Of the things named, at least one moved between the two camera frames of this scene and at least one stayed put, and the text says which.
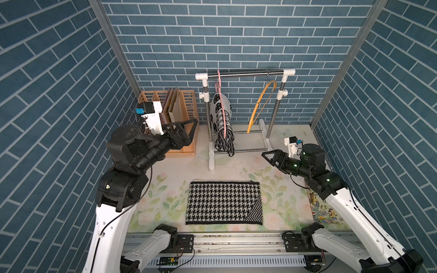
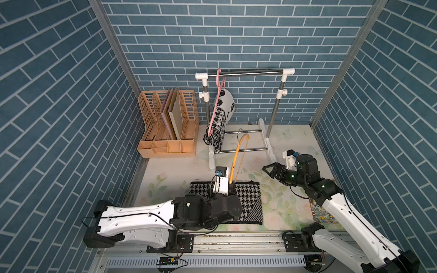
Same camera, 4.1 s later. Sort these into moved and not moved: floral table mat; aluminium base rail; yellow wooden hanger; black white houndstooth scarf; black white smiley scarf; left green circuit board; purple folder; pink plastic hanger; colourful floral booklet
Moved: black white smiley scarf; yellow wooden hanger; pink plastic hanger
Not moved: colourful floral booklet; purple folder; black white houndstooth scarf; aluminium base rail; floral table mat; left green circuit board
